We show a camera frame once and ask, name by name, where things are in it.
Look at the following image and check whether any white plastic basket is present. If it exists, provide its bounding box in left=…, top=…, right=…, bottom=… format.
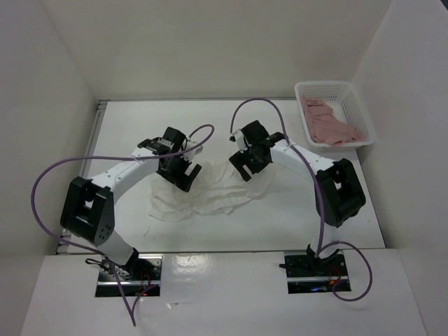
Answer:
left=294, top=80, right=376, bottom=150

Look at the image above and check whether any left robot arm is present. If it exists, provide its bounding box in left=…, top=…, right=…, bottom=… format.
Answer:
left=60, top=127, right=202, bottom=280

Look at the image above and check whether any pink skirt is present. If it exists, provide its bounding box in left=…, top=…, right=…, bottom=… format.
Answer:
left=300, top=96, right=365, bottom=146

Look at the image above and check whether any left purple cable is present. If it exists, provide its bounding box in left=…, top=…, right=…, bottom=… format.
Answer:
left=30, top=124, right=215, bottom=327

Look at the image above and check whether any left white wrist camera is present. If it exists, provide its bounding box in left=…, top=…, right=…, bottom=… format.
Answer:
left=181, top=139, right=203, bottom=162

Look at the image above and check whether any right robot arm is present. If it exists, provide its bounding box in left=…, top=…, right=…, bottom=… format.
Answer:
left=229, top=120, right=366, bottom=275

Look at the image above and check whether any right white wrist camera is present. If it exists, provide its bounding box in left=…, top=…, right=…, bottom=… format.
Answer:
left=230, top=129, right=250, bottom=153

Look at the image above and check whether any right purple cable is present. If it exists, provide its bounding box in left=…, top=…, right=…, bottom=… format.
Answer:
left=230, top=98, right=374, bottom=302

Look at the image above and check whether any purple cable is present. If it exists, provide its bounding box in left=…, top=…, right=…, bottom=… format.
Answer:
left=30, top=124, right=215, bottom=327
left=230, top=98, right=374, bottom=302

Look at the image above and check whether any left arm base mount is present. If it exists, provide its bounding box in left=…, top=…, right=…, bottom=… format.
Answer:
left=85, top=254, right=163, bottom=298

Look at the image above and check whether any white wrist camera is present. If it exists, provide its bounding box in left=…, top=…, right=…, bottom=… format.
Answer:
left=230, top=129, right=250, bottom=153
left=181, top=139, right=203, bottom=162

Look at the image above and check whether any white skirt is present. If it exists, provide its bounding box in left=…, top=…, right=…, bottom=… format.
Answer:
left=149, top=160, right=281, bottom=222

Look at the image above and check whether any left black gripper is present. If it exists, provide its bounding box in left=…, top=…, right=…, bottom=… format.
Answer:
left=156, top=151, right=200, bottom=192

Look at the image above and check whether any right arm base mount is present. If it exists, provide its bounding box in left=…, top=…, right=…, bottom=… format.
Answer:
left=279, top=252, right=351, bottom=294

